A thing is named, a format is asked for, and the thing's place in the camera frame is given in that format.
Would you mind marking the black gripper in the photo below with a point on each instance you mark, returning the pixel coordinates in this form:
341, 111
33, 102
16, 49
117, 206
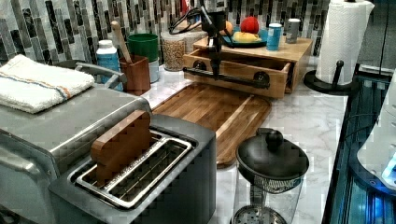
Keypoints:
213, 21

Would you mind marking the wooden drawer with black handle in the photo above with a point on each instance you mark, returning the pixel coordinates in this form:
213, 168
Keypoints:
275, 73

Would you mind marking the wooden drawer cabinet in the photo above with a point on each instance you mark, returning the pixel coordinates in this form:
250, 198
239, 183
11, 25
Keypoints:
298, 54

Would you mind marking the blue plate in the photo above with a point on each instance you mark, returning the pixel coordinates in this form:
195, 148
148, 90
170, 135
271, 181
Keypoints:
228, 40

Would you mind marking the yellow banana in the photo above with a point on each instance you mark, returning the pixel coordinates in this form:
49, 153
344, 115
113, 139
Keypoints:
246, 37

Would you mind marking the orange fruit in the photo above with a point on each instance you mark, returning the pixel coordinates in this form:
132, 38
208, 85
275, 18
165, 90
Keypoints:
228, 29

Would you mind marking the glass jar of grains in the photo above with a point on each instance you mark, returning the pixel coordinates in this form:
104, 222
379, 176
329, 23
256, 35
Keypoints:
176, 46

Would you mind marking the red apple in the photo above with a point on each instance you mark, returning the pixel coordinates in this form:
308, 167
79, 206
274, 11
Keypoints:
250, 25

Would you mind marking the wooden cutting board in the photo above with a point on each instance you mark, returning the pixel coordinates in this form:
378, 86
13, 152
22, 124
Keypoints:
233, 115

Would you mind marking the white container under green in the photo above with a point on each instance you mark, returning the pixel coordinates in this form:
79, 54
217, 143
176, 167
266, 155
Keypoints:
154, 71

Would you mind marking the blue can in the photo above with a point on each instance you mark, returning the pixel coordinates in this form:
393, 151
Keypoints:
273, 36

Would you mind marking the brown utensil holder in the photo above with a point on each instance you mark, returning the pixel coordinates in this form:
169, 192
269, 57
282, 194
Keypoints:
137, 74

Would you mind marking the grey can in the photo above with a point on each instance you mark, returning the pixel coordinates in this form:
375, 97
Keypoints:
292, 31

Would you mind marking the black paper towel holder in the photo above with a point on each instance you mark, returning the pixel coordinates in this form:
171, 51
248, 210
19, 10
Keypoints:
332, 88

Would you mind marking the wooden spoon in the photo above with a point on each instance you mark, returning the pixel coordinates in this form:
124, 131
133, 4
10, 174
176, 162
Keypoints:
117, 31

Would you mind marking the blue white bottle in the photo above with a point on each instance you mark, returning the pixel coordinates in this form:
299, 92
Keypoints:
107, 55

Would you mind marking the glass french press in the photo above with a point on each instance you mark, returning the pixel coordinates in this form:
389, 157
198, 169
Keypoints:
270, 175

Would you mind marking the black toaster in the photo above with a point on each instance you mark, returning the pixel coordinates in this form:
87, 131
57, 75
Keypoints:
174, 182

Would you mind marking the white paper towel roll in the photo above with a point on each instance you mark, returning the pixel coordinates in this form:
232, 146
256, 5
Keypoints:
343, 33

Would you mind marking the wooden toy bread slice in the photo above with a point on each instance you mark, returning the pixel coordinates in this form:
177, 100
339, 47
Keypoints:
119, 146

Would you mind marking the white striped towel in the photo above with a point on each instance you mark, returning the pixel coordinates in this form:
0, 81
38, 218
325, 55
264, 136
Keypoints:
33, 87

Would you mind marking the stainless steel toaster oven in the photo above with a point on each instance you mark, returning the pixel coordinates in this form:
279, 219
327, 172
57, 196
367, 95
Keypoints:
37, 148

